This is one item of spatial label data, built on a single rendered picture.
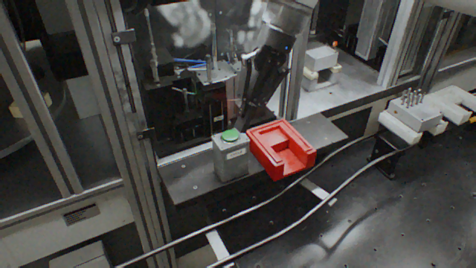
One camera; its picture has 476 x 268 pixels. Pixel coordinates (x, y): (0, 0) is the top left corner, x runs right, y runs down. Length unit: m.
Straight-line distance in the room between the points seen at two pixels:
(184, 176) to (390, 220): 0.65
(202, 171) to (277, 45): 0.40
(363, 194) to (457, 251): 0.29
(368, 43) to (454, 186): 0.58
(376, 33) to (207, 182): 0.86
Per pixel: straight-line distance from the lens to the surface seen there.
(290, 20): 0.71
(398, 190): 1.30
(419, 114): 1.22
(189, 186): 0.90
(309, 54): 1.22
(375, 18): 1.40
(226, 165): 0.86
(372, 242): 1.14
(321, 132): 1.07
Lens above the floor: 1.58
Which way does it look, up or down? 40 degrees down
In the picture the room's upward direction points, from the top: straight up
